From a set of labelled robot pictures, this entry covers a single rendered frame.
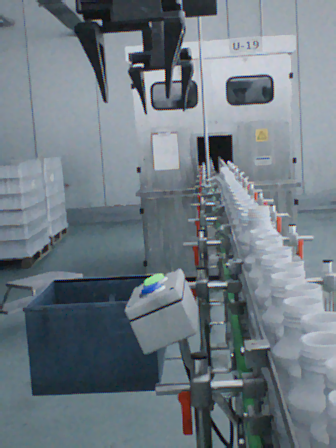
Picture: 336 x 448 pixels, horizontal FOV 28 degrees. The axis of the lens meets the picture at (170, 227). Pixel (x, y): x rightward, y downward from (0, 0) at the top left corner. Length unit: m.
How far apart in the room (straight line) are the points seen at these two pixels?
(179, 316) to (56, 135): 10.69
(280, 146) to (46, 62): 6.52
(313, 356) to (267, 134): 5.32
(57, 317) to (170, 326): 0.74
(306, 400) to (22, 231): 7.20
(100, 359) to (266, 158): 4.32
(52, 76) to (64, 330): 10.09
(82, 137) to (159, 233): 5.81
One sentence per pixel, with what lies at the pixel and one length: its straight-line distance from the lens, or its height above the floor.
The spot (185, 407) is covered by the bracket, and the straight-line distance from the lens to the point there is 0.69.
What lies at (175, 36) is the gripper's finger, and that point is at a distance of 0.68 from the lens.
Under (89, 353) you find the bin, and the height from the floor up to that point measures 0.83.
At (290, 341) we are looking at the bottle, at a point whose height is 1.13.
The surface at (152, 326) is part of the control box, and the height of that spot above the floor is 1.07.
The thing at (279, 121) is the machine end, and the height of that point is 1.40.
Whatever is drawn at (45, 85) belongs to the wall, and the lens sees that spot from 11.62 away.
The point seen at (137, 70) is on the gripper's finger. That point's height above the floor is 1.43.
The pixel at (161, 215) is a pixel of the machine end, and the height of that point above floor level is 0.67.
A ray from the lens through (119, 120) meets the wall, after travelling 11.38.
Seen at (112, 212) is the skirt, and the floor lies 0.15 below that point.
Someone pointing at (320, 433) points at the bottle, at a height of 1.12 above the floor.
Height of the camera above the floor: 1.32
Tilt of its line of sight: 7 degrees down
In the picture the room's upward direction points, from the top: 4 degrees counter-clockwise
